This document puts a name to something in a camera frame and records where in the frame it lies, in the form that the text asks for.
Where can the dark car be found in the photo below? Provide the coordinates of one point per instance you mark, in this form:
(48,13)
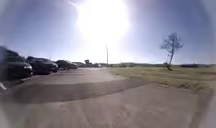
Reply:
(66,64)
(42,65)

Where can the thin pole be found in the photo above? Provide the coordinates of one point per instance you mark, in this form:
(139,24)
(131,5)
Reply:
(107,55)

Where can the grey asphalt path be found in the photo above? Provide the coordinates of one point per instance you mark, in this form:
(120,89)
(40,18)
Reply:
(96,100)

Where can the dry grass field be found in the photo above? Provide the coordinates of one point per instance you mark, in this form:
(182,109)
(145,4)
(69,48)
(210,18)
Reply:
(169,76)

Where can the bare leaning tree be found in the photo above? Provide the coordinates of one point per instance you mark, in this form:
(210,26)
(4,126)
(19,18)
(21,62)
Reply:
(171,46)

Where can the black car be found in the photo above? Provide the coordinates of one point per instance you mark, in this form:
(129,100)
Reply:
(14,68)

